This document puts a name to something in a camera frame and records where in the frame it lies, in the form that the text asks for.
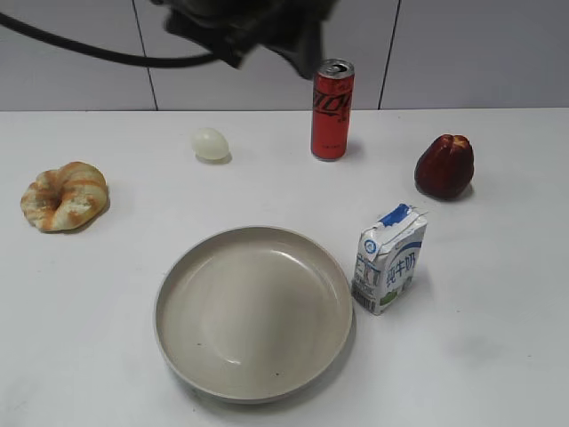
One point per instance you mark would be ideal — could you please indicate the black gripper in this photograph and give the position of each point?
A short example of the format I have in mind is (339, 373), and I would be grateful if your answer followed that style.
(230, 30)

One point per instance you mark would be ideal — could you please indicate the white blue milk carton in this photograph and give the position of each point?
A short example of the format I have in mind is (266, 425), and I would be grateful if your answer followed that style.
(387, 255)

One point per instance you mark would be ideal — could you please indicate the beige round plate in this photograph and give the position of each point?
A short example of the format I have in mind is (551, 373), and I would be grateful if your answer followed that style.
(253, 314)

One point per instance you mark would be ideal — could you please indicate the red soda can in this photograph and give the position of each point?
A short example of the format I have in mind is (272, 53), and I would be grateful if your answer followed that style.
(332, 100)

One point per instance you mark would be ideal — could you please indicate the white egg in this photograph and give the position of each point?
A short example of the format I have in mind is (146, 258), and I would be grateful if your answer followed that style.
(209, 144)

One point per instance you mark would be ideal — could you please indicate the dark red wax apple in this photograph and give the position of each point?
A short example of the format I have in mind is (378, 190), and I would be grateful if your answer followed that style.
(446, 167)

